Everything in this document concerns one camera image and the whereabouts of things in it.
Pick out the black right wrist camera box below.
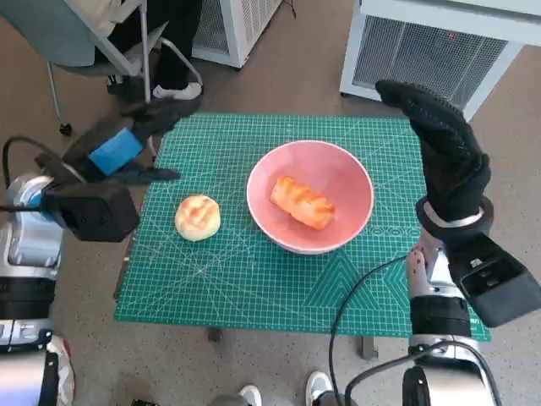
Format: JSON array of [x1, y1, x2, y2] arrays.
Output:
[[447, 234, 541, 329]]

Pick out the small white mesh cabinet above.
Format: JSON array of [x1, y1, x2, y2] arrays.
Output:
[[189, 0, 282, 69]]

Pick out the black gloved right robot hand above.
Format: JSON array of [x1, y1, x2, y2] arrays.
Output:
[[374, 80, 492, 221]]

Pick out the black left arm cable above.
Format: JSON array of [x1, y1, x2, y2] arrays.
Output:
[[2, 134, 67, 189]]

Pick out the looped black right arm cable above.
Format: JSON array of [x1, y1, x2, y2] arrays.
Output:
[[344, 340, 504, 406]]

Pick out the pink bowl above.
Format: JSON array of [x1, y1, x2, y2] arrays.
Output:
[[246, 140, 375, 255]]

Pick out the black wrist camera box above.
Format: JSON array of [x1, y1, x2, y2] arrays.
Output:
[[447, 234, 541, 329], [41, 179, 140, 243]]

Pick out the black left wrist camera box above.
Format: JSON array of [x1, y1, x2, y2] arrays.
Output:
[[41, 179, 140, 243]]

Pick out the long orange toy bread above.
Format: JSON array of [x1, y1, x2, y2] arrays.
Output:
[[270, 175, 337, 232]]

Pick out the long black right arm cable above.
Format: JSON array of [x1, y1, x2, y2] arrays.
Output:
[[328, 255, 409, 406]]

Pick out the green cutting mat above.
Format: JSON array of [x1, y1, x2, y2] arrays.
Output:
[[114, 112, 494, 343]]

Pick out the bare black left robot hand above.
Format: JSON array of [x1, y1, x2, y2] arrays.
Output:
[[62, 96, 202, 186]]

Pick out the large white mesh cabinet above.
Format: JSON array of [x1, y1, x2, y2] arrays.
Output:
[[339, 0, 541, 122]]

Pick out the person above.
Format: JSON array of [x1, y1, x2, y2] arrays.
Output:
[[105, 0, 204, 102], [206, 370, 352, 406]]

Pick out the grey office chair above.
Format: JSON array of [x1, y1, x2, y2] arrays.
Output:
[[0, 0, 204, 136]]

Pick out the round pale toy bread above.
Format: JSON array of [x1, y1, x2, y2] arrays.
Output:
[[174, 194, 221, 242]]

